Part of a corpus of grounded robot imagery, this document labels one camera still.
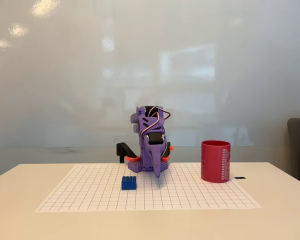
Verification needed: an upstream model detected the white grid paper sheet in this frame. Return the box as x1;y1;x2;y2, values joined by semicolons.
34;163;263;213

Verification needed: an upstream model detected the red cup white print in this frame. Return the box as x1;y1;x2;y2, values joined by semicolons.
200;140;232;184

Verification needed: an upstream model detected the black clamp orange foot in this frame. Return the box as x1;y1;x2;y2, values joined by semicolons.
115;141;141;164

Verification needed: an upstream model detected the blue toy brick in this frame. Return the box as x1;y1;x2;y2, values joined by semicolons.
121;175;137;191

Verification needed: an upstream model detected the dark grey chair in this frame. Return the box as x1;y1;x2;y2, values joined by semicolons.
286;115;300;187

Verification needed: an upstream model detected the black clamp orange knob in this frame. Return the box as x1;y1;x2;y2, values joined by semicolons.
161;141;175;162

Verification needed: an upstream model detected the red white black servo cable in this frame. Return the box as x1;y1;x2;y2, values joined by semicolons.
139;106;172;141

